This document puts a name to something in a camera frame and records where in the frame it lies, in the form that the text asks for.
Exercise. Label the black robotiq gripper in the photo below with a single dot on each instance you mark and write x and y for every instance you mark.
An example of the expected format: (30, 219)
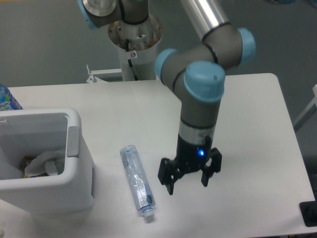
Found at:
(190, 158)

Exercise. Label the crushed clear plastic bottle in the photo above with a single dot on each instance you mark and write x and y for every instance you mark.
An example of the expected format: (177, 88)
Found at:
(138, 182)

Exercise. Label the white plastic bag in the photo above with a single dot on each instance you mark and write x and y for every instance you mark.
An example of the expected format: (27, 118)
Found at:
(51, 162)

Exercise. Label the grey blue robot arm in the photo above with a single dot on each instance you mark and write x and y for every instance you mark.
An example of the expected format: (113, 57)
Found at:
(196, 77)

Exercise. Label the white plastic trash can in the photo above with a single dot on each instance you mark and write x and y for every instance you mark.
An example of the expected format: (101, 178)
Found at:
(29, 133)

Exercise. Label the black clamp at table edge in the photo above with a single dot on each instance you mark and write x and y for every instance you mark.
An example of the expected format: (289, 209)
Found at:
(309, 213)

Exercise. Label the colourful snack wrapper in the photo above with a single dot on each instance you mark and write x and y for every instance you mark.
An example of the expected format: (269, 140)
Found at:
(27, 161)

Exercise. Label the blue labelled bottle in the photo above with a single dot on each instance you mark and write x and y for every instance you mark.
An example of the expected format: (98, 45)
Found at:
(7, 100)

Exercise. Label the white pedestal base frame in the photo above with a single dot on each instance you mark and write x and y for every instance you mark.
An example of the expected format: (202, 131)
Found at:
(104, 75)

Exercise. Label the white frame at right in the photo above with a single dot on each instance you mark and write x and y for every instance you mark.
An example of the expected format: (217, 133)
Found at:
(307, 112)

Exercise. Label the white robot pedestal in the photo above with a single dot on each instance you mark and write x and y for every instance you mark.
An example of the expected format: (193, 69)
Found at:
(138, 47)

